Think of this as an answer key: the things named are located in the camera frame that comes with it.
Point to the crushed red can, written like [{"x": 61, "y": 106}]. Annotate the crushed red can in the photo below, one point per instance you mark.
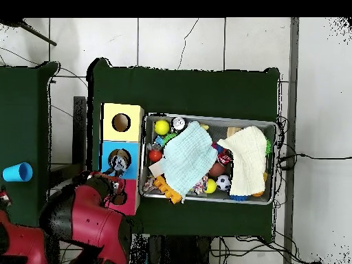
[{"x": 225, "y": 159}]

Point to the black rod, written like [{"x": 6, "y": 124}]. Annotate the black rod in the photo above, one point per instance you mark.
[{"x": 41, "y": 37}]

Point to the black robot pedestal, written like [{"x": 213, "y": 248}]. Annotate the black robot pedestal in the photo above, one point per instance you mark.
[{"x": 170, "y": 250}]

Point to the yellow ball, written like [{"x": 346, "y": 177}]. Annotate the yellow ball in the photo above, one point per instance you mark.
[
  {"x": 211, "y": 186},
  {"x": 161, "y": 127}
]

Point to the shallow mesh bin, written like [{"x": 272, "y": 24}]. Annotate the shallow mesh bin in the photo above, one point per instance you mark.
[{"x": 217, "y": 130}]

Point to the small soccer ball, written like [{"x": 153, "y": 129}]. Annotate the small soccer ball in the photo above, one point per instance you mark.
[{"x": 223, "y": 183}]

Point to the silver drink can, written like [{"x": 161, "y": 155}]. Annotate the silver drink can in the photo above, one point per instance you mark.
[{"x": 179, "y": 123}]

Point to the red orange ball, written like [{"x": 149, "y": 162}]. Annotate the red orange ball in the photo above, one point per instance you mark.
[{"x": 155, "y": 155}]

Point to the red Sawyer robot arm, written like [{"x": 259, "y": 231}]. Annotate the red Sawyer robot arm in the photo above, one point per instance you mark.
[{"x": 93, "y": 220}]

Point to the orange toy building block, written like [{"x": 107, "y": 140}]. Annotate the orange toy building block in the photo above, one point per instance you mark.
[{"x": 167, "y": 189}]

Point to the wooden box with three holes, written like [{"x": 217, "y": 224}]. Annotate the wooden box with three holes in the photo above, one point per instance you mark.
[{"x": 121, "y": 134}]

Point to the clear plastic bottle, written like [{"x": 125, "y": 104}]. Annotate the clear plastic bottle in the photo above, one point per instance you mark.
[{"x": 119, "y": 163}]

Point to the mint green cloth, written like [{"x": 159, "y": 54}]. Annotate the mint green cloth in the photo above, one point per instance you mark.
[{"x": 187, "y": 159}]

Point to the dark green table cloth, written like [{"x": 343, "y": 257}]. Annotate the dark green table cloth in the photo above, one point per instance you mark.
[
  {"x": 192, "y": 90},
  {"x": 19, "y": 110}
]

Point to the blue plastic cup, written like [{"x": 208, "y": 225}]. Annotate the blue plastic cup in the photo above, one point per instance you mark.
[{"x": 13, "y": 173}]

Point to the green spiky ball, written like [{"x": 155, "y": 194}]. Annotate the green spiky ball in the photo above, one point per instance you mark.
[{"x": 168, "y": 139}]

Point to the cream cloth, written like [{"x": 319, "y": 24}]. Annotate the cream cloth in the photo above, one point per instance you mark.
[{"x": 247, "y": 159}]

